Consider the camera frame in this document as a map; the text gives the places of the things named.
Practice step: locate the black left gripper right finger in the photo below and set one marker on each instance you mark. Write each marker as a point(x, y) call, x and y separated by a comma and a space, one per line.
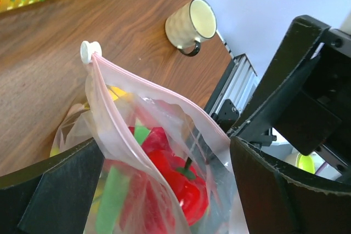
point(279, 198)

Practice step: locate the yellow banana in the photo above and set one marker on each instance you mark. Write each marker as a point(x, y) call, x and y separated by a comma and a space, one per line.
point(117, 94)

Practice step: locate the red pink fruit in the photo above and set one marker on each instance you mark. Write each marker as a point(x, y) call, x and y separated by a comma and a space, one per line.
point(149, 140)

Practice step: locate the clear zip top bag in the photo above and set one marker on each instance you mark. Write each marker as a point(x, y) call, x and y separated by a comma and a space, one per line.
point(192, 134)

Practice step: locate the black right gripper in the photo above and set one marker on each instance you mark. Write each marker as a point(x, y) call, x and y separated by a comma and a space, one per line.
point(318, 117)

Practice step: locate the red bell pepper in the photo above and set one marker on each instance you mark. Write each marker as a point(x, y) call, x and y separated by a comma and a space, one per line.
point(189, 188)

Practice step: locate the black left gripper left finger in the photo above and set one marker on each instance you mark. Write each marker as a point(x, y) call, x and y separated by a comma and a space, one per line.
point(53, 195)

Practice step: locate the cream metal cup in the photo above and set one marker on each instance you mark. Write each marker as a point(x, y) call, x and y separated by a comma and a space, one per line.
point(191, 25)

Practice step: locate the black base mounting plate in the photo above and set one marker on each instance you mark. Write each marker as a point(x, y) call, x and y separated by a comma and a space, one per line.
point(228, 114)

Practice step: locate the aluminium frame rail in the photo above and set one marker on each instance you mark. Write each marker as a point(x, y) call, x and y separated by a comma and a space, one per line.
point(240, 85)

